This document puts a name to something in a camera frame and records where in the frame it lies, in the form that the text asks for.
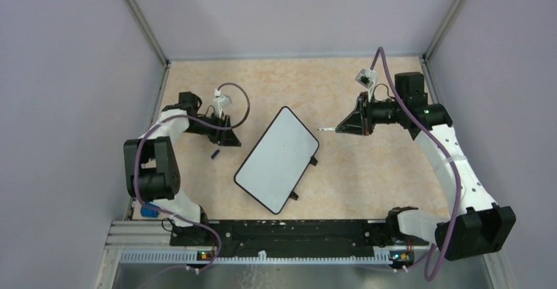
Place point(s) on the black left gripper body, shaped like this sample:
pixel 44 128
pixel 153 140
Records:
pixel 202 128

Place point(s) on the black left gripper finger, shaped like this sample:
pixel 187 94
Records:
pixel 227 124
pixel 227 138

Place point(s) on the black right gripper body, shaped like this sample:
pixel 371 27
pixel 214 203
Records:
pixel 383 112

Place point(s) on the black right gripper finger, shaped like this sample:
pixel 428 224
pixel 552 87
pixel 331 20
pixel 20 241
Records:
pixel 354 108
pixel 350 128

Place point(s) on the blue marker cap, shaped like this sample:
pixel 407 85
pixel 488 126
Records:
pixel 215 153

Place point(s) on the black framed whiteboard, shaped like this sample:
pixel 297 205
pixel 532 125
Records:
pixel 275 165

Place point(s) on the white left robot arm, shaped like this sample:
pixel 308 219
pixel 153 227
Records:
pixel 151 169

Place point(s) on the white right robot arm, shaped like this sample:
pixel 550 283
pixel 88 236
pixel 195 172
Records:
pixel 477 225

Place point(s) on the blue toy car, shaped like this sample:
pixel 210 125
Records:
pixel 149 211

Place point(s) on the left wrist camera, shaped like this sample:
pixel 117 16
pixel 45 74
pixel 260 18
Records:
pixel 220 102

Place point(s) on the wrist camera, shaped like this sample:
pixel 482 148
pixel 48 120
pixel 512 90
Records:
pixel 368 78
pixel 220 102

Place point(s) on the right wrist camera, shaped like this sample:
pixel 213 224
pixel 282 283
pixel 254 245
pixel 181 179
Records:
pixel 368 78

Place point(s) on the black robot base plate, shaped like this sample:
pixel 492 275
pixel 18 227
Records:
pixel 283 235

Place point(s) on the aluminium frame rails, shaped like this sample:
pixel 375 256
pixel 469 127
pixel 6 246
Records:
pixel 498 270

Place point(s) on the white slotted cable duct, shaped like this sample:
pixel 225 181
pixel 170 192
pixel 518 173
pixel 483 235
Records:
pixel 193 257

